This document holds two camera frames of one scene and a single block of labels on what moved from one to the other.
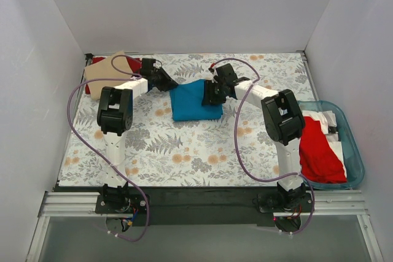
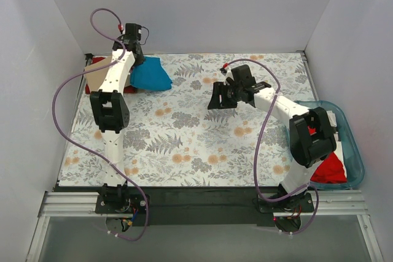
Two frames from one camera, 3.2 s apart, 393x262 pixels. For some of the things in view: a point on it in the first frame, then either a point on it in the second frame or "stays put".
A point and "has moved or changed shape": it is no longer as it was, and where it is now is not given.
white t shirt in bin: (327, 119) stays put
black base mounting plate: (201, 205) stays put
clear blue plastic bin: (351, 149) stays put
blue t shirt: (186, 102) has moved or changed shape
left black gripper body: (166, 81) → (138, 58)
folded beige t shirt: (104, 69) stays put
